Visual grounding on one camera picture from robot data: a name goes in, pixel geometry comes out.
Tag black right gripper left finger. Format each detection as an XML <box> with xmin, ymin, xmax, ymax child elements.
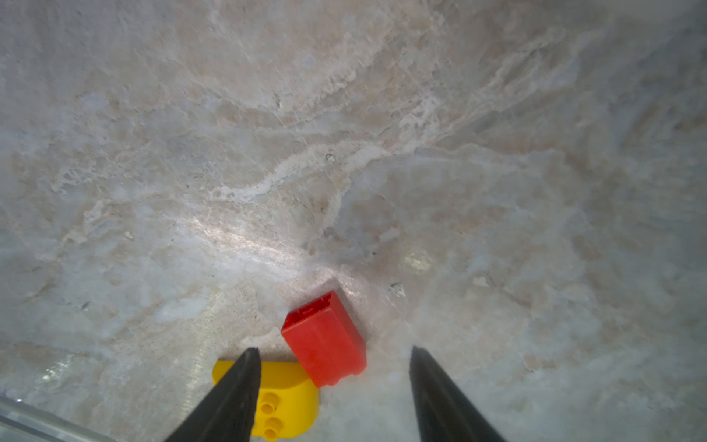
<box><xmin>166</xmin><ymin>348</ymin><xmax>261</xmax><ymax>442</ymax></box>

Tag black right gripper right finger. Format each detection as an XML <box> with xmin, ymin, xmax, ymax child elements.
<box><xmin>410</xmin><ymin>346</ymin><xmax>504</xmax><ymax>442</ymax></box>

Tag yellow lego brick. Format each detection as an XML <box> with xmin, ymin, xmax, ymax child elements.
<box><xmin>212</xmin><ymin>360</ymin><xmax>321</xmax><ymax>442</ymax></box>

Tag small red lego brick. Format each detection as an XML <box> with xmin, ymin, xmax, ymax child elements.
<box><xmin>281</xmin><ymin>291</ymin><xmax>367</xmax><ymax>389</ymax></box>

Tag aluminium front rail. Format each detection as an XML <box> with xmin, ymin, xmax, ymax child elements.
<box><xmin>1</xmin><ymin>397</ymin><xmax>112</xmax><ymax>442</ymax></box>

